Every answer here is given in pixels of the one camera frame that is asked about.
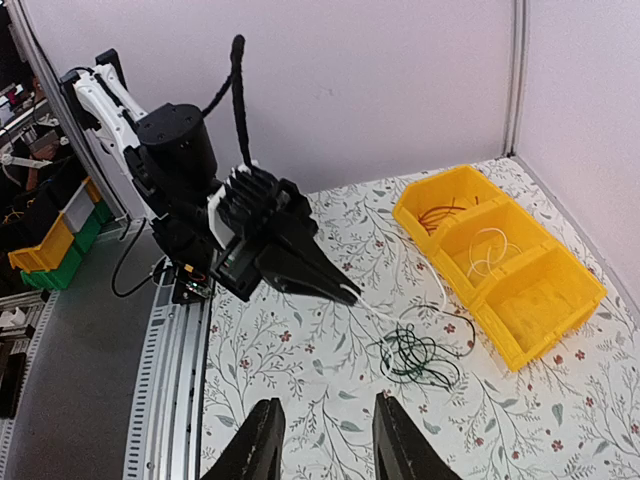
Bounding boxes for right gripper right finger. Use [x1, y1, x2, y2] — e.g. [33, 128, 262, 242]
[372, 393, 461, 480]

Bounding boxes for red brown cable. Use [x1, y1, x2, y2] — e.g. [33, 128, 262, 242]
[417, 194, 481, 234]

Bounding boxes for dark cable bundle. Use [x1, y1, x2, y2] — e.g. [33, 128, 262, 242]
[367, 302, 476, 391]

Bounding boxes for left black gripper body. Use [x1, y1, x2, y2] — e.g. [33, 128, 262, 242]
[209, 167, 318, 301]

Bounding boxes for stacked yellow green bins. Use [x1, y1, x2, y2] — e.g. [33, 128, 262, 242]
[1, 177, 112, 291]

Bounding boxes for white thin cable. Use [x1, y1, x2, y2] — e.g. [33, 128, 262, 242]
[349, 239, 449, 351]

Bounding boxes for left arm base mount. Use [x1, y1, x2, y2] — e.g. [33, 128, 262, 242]
[172, 267, 215, 305]

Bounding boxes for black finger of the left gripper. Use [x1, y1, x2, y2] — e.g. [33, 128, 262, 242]
[255, 235, 362, 306]

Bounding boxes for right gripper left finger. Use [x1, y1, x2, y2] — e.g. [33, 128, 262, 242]
[201, 398, 285, 480]

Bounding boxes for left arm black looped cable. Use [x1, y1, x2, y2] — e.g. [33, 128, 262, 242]
[199, 33, 256, 174]

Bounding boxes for floral patterned table mat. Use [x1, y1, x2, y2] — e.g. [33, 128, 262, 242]
[200, 158, 639, 479]

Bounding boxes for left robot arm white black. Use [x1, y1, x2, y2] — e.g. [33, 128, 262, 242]
[60, 37, 361, 306]

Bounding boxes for yellow bin left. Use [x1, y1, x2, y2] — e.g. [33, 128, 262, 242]
[393, 165, 506, 255]

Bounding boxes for left aluminium frame post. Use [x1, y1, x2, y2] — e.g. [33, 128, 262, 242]
[502, 0, 531, 157]

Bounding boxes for aluminium front rail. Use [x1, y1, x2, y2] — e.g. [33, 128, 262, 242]
[122, 260, 211, 479]

